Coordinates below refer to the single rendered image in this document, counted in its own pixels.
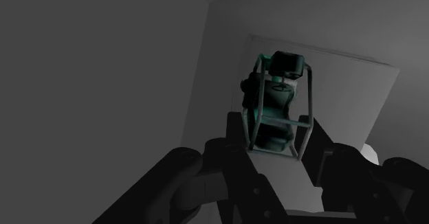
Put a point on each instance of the teal cage lantern black top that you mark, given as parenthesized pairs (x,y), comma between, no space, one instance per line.
(273,116)

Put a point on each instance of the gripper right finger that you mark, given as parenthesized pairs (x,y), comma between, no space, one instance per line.
(362,186)

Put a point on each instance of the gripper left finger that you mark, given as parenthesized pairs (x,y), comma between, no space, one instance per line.
(234,183)

